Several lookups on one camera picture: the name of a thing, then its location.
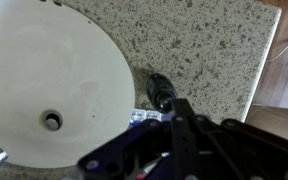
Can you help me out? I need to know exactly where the metal sink drain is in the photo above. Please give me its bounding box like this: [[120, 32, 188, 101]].
[[39, 109, 64, 132]]

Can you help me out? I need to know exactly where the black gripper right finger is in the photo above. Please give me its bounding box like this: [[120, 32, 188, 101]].
[[182, 98, 288, 180]]

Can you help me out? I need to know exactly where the white cable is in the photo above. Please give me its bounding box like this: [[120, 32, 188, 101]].
[[266, 37, 288, 63]]

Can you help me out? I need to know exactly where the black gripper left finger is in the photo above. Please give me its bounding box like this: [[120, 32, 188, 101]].
[[78, 98, 185, 180]]

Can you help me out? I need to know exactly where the blue white blister pack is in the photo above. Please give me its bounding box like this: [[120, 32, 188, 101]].
[[129, 108, 148, 129], [145, 109, 164, 123]]

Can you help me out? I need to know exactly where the white oval sink basin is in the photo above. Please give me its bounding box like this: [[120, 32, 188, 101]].
[[0, 0, 137, 169]]

